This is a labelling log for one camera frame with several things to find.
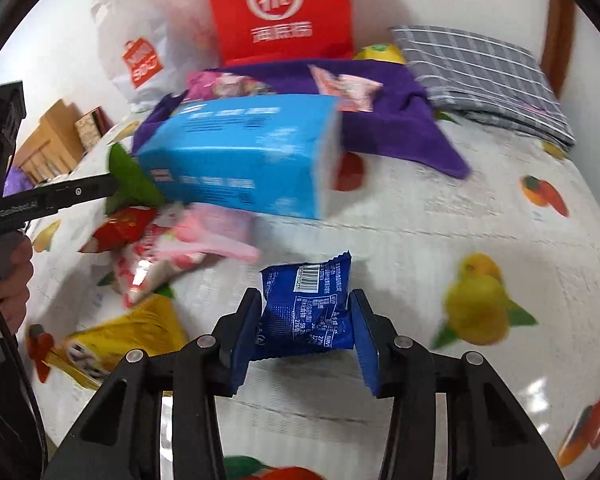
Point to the person's left hand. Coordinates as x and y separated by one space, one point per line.
17 285

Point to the red white lychee snack packet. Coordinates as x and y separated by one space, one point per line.
145 265

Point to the purple towel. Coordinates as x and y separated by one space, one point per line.
405 125

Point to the yellow green bag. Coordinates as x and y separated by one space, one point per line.
380 54

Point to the pink white snack packet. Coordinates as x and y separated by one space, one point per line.
350 90

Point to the white plastic shopping bag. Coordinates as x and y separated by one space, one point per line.
145 35

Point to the grey checked folded cloth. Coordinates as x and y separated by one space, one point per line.
480 75

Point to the large pink snack packet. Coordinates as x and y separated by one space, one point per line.
220 85

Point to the patterned notebook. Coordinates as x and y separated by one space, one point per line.
90 130

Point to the blue tissue box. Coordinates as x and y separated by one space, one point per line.
240 160

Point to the brown wooden door frame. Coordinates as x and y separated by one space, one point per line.
560 35

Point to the pale pink snack packet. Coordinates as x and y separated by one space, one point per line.
215 230

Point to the person's left forearm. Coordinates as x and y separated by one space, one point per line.
5 435

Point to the green snack packet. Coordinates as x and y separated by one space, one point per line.
130 180

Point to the wooden headboard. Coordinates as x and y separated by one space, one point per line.
50 145

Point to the yellow snack packet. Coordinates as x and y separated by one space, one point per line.
130 330

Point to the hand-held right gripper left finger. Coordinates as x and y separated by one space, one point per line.
242 345

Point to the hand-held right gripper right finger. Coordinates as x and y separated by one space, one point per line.
367 350

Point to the red paper bag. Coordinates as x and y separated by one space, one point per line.
280 10

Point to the blue snack packet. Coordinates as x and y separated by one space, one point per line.
305 310

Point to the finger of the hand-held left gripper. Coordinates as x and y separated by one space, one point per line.
80 192

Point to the fruit print bed cover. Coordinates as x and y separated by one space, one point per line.
430 260

